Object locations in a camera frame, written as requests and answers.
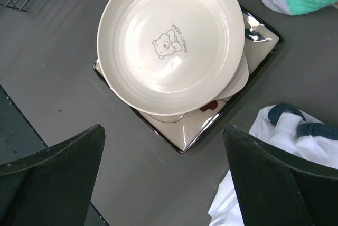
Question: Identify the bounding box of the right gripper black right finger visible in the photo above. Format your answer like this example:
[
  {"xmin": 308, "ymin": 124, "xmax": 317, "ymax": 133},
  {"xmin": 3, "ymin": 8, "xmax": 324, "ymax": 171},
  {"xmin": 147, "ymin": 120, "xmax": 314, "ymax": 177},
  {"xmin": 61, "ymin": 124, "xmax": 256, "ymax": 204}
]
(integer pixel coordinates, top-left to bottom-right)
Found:
[{"xmin": 223, "ymin": 124, "xmax": 337, "ymax": 225}]

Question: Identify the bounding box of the white printed t-shirt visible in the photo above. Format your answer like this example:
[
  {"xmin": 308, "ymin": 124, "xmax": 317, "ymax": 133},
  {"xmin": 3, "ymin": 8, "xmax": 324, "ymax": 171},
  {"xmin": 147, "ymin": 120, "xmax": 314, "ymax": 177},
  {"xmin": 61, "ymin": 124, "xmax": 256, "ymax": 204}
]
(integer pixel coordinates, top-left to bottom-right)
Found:
[{"xmin": 208, "ymin": 103, "xmax": 337, "ymax": 225}]

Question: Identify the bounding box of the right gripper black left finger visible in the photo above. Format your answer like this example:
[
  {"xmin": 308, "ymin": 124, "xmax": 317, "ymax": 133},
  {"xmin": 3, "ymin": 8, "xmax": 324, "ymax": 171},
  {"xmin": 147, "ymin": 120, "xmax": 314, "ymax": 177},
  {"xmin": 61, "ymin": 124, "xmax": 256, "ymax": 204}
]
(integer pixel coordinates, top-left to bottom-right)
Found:
[{"xmin": 1, "ymin": 124, "xmax": 105, "ymax": 225}]

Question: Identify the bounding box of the square floral ceramic plate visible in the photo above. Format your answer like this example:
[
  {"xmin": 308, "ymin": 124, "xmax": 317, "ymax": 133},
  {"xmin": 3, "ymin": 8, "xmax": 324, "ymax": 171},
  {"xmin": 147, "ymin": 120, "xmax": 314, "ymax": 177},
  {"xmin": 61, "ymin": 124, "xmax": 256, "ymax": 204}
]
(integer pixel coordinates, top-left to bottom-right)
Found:
[{"xmin": 92, "ymin": 5, "xmax": 285, "ymax": 154}]

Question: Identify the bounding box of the cream round plate with drawing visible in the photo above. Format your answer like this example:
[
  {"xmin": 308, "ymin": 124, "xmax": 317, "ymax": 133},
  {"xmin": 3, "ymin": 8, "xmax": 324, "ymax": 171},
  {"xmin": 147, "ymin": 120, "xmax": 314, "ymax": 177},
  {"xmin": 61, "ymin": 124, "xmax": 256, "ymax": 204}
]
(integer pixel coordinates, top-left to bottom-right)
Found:
[{"xmin": 97, "ymin": 0, "xmax": 245, "ymax": 116}]

